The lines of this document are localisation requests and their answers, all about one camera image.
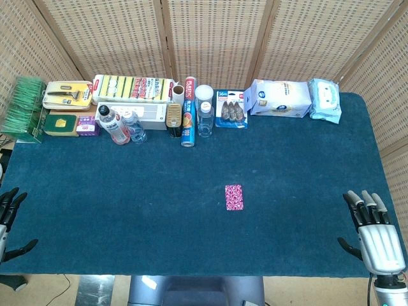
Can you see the white paper roll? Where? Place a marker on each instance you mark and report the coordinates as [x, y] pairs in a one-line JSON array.
[[178, 92]]

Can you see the woven rattan folding screen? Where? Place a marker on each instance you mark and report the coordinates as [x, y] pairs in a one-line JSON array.
[[216, 41]]

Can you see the pink drink bottle black cap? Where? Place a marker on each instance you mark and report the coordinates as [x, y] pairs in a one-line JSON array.
[[114, 127]]

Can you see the yellow sponge multipack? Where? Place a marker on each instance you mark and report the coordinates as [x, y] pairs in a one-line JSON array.
[[134, 87]]

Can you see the small purple box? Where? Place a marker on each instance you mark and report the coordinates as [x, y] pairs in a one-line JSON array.
[[86, 126]]

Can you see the long white box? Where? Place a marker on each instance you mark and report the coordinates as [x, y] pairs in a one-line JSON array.
[[153, 116]]

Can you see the green tea bag box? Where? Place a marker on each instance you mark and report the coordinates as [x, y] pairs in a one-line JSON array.
[[22, 108]]

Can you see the light blue wet wipes pack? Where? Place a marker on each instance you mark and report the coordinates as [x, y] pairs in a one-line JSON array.
[[325, 100]]

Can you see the tall clear bottle white cap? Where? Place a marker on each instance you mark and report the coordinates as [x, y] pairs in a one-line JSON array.
[[204, 114]]

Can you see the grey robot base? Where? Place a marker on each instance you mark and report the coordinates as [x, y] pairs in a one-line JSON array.
[[191, 290]]

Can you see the blue plastic wrap roll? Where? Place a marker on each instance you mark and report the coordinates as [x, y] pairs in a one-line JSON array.
[[188, 118]]

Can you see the pink patterned packet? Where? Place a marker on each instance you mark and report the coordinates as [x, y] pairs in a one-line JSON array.
[[234, 197]]

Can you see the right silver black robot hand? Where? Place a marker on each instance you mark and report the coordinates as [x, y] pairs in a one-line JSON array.
[[381, 245]]

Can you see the brown cardboard box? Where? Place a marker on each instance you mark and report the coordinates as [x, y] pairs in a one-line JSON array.
[[86, 111]]

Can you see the steel floor plate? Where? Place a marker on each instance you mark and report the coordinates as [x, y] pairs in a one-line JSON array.
[[95, 291]]

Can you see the blue hooks blister pack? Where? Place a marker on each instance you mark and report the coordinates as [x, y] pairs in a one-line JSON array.
[[232, 110]]

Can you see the razor in yellow blister pack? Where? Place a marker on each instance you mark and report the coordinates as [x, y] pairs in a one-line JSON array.
[[68, 94]]

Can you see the dark teal felt table cover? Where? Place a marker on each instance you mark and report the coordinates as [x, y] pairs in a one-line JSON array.
[[127, 191]]

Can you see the black equipment beside table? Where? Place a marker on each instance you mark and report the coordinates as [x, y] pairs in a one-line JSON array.
[[4, 153]]

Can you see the white purple tissue pack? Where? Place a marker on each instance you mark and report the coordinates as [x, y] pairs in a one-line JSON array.
[[280, 99]]

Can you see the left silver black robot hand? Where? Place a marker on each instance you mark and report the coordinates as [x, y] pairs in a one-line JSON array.
[[9, 207]]

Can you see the black caster base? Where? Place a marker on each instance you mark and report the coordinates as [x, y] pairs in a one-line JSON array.
[[14, 283]]

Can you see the small clear water bottle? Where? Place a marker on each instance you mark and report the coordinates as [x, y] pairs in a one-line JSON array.
[[135, 129]]

